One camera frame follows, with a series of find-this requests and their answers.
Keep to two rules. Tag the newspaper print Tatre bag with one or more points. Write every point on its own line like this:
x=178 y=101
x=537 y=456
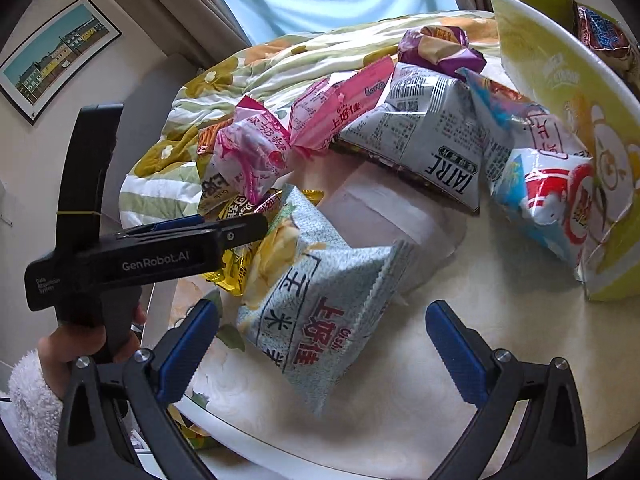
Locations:
x=426 y=130

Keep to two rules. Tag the floral green orange quilt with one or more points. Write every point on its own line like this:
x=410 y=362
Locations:
x=165 y=185

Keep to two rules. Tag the beige curtain left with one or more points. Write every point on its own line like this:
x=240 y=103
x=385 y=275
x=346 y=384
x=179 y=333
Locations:
x=202 y=31

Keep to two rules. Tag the green cardboard box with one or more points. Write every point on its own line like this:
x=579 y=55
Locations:
x=544 y=57

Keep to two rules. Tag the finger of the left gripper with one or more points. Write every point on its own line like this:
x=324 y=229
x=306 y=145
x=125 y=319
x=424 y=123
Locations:
x=193 y=235

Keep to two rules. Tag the white fluffy left sleeve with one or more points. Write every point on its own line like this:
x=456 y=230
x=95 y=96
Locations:
x=33 y=415

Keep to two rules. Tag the orange white snack bag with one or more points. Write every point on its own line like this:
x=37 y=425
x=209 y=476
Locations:
x=206 y=143

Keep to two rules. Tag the gold chocolate snack bag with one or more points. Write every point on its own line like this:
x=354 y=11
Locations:
x=240 y=249

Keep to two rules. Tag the framed houses picture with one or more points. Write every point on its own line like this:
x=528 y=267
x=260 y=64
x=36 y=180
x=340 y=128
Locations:
x=42 y=64

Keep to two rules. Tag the purple snack bag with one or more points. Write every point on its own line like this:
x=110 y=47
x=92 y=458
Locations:
x=444 y=49

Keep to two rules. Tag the dark red chocolate snack bag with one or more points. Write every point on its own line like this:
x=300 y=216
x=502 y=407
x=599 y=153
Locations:
x=604 y=37

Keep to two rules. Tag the red blue white snack bag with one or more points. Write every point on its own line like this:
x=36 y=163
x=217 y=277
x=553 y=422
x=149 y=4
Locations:
x=538 y=172

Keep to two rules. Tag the light green corn chip bag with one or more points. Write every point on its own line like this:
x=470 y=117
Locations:
x=311 y=302

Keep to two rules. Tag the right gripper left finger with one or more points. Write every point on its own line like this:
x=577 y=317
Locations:
x=93 y=442

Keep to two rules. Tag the left hand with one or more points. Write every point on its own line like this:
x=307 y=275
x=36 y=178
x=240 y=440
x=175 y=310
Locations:
x=65 y=345

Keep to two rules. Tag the pink flat snack bag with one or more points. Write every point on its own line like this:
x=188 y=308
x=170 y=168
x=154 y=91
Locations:
x=328 y=106

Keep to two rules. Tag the pink white snack bag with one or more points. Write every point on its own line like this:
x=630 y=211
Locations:
x=253 y=151

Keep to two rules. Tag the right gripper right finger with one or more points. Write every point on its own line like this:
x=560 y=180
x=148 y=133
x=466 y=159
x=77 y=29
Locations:
x=551 y=439

